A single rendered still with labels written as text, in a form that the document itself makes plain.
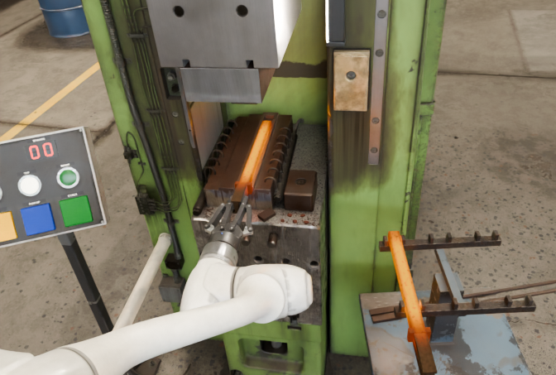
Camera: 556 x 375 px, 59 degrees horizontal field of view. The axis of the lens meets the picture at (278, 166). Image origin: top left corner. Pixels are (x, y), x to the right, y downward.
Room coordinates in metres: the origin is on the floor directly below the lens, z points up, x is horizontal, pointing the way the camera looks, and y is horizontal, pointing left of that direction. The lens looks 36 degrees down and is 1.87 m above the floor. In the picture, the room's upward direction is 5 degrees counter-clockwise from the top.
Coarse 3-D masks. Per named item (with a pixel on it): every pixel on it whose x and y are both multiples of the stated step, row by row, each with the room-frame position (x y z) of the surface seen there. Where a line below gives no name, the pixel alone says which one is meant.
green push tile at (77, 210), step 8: (64, 200) 1.06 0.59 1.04; (72, 200) 1.06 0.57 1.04; (80, 200) 1.06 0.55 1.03; (88, 200) 1.07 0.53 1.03; (64, 208) 1.05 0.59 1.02; (72, 208) 1.05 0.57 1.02; (80, 208) 1.05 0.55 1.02; (88, 208) 1.05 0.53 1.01; (64, 216) 1.04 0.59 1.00; (72, 216) 1.04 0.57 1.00; (80, 216) 1.04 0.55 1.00; (88, 216) 1.04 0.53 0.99; (72, 224) 1.03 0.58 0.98
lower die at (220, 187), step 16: (240, 128) 1.46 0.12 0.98; (256, 128) 1.43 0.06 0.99; (272, 128) 1.41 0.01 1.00; (240, 144) 1.34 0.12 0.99; (272, 144) 1.33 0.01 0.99; (224, 160) 1.28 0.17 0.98; (240, 160) 1.26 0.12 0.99; (224, 176) 1.18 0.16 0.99; (240, 176) 1.16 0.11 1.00; (256, 176) 1.15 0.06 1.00; (272, 176) 1.15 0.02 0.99; (208, 192) 1.13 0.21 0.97; (224, 192) 1.12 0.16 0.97; (256, 192) 1.10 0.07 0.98; (272, 192) 1.12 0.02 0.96; (256, 208) 1.10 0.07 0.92; (272, 208) 1.10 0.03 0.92
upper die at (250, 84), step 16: (192, 80) 1.13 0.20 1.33; (208, 80) 1.12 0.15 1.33; (224, 80) 1.11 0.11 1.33; (240, 80) 1.10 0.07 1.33; (256, 80) 1.10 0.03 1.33; (192, 96) 1.13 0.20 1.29; (208, 96) 1.12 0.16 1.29; (224, 96) 1.11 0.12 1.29; (240, 96) 1.11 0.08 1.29; (256, 96) 1.10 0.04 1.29
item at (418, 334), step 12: (396, 240) 0.90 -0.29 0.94; (396, 252) 0.86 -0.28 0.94; (396, 264) 0.82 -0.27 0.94; (408, 276) 0.78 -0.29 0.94; (408, 288) 0.75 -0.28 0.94; (408, 300) 0.71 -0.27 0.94; (408, 312) 0.68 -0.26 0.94; (420, 312) 0.68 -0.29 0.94; (420, 324) 0.65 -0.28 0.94; (408, 336) 0.63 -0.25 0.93; (420, 336) 0.62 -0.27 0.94; (420, 348) 0.59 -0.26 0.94; (420, 360) 0.56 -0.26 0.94; (432, 360) 0.56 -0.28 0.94; (420, 372) 0.55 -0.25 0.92; (432, 372) 0.53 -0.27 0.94
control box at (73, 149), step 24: (0, 144) 1.13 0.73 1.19; (24, 144) 1.13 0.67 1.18; (48, 144) 1.14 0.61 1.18; (72, 144) 1.15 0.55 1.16; (0, 168) 1.09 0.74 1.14; (24, 168) 1.10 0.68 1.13; (48, 168) 1.11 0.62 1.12; (72, 168) 1.11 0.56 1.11; (96, 168) 1.15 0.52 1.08; (0, 192) 1.06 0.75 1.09; (24, 192) 1.06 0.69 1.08; (48, 192) 1.07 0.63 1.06; (72, 192) 1.08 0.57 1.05; (96, 192) 1.09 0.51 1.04; (96, 216) 1.05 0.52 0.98; (24, 240) 1.00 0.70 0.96
